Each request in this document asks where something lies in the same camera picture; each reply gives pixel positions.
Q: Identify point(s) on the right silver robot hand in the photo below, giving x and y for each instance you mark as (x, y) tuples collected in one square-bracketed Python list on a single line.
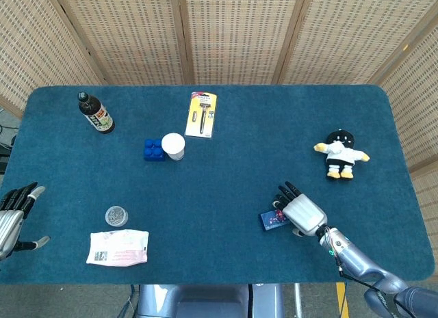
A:
[(304, 213)]

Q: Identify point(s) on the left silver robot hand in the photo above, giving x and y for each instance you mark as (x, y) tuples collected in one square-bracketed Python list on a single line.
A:
[(8, 225)]

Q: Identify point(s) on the blue folding glasses case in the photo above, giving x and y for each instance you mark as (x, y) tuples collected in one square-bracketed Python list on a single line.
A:
[(272, 221)]

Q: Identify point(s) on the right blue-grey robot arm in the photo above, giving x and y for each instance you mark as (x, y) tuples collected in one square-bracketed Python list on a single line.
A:
[(356, 260)]

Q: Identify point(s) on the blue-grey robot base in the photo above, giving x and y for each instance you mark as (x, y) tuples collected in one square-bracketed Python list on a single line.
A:
[(205, 297)]

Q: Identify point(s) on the black and white plush doll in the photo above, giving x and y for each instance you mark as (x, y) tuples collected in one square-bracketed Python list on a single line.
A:
[(342, 154)]

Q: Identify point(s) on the metal support leg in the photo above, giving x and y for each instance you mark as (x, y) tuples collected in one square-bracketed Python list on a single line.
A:
[(297, 297)]

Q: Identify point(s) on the blue felt table cover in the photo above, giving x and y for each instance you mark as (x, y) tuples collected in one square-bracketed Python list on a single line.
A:
[(205, 229)]

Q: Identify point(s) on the round metal tin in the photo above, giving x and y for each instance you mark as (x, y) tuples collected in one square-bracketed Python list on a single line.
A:
[(116, 215)]

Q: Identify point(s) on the white pink wet wipes pack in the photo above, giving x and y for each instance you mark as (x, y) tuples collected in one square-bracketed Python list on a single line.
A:
[(116, 248)]

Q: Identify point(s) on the dark sauce bottle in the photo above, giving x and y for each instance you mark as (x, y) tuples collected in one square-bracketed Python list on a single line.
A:
[(97, 116)]

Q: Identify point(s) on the razor in yellow blister pack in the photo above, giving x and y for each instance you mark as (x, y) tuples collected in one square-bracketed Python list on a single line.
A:
[(190, 126)]

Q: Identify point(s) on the white plastic cup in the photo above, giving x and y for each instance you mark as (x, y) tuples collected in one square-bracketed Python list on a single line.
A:
[(173, 143)]

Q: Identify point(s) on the blue toy building brick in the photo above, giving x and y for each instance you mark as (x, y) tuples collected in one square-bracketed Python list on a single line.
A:
[(154, 152)]

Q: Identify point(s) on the bamboo folding screen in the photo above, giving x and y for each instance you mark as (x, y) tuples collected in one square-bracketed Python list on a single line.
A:
[(239, 34)]

